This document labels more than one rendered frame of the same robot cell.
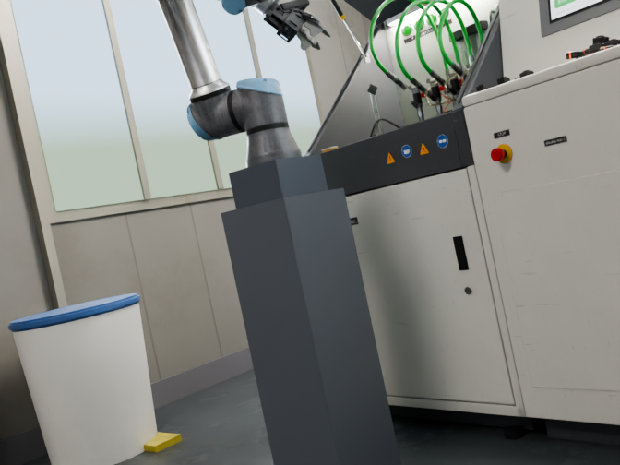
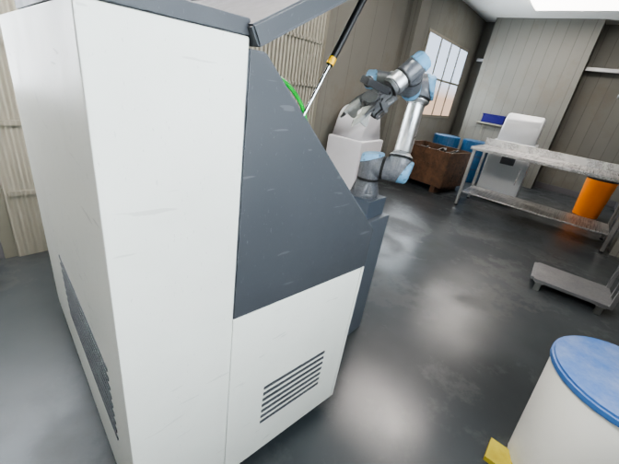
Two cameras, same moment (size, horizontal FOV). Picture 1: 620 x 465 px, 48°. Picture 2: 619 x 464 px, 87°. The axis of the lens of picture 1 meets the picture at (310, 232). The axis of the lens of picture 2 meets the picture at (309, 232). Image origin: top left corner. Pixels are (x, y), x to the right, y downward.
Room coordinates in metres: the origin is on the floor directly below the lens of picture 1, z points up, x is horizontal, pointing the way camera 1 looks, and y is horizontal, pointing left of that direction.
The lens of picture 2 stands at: (3.54, -0.36, 1.41)
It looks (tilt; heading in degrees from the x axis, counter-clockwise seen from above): 24 degrees down; 175
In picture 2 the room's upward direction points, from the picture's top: 9 degrees clockwise
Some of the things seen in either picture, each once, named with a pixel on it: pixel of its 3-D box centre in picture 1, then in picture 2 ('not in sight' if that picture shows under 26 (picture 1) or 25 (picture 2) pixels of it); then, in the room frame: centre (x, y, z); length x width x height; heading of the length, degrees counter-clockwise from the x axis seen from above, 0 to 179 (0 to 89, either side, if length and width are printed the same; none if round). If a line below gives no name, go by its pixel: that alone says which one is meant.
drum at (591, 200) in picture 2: not in sight; (593, 197); (-1.63, 4.78, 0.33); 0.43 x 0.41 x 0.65; 47
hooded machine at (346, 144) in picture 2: not in sight; (354, 152); (-1.03, 0.49, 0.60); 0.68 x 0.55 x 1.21; 137
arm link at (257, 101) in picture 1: (259, 103); (372, 164); (1.85, 0.06, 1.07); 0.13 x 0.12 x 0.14; 66
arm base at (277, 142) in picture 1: (270, 145); (366, 185); (1.85, 0.05, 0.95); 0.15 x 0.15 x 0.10
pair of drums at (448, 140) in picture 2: not in sight; (455, 156); (-3.29, 3.06, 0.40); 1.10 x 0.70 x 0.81; 48
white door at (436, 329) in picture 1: (405, 292); not in sight; (2.18, -0.26, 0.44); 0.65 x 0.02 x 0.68; 41
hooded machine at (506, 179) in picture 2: not in sight; (509, 157); (-2.05, 3.37, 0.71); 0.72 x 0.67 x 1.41; 140
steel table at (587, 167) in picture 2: not in sight; (538, 189); (-0.85, 3.16, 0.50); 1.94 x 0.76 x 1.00; 48
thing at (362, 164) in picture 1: (382, 160); not in sight; (2.19, -0.27, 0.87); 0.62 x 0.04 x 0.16; 41
